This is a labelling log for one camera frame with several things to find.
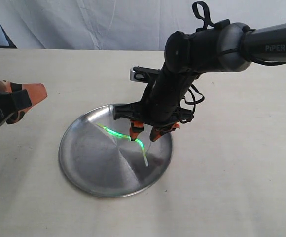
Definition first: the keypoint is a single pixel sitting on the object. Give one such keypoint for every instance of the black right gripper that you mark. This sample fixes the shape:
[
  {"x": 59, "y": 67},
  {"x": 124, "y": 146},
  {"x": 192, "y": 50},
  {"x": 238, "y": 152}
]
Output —
[{"x": 163, "y": 115}]

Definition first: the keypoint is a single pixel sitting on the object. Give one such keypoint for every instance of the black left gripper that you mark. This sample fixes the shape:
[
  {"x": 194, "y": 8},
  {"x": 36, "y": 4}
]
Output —
[{"x": 18, "y": 99}]

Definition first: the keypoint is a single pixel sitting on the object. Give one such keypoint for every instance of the green glow stick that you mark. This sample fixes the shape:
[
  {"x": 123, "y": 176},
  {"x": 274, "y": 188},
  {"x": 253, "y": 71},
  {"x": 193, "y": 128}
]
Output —
[{"x": 128, "y": 138}]

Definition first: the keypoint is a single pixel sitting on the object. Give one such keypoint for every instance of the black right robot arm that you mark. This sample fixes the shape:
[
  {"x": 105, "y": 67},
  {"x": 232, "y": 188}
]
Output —
[{"x": 227, "y": 47}]

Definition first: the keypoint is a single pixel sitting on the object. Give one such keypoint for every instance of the round silver metal plate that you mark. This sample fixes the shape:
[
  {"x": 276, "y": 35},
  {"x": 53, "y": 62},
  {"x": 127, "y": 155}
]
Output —
[{"x": 107, "y": 166}]

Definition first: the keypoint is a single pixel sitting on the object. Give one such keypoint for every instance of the white backdrop cloth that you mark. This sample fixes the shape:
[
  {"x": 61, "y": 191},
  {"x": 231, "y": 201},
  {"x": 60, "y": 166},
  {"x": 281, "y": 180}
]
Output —
[{"x": 96, "y": 24}]

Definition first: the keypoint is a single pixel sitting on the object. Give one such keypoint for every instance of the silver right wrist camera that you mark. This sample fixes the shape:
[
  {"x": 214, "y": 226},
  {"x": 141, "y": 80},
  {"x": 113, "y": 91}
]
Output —
[{"x": 143, "y": 74}]

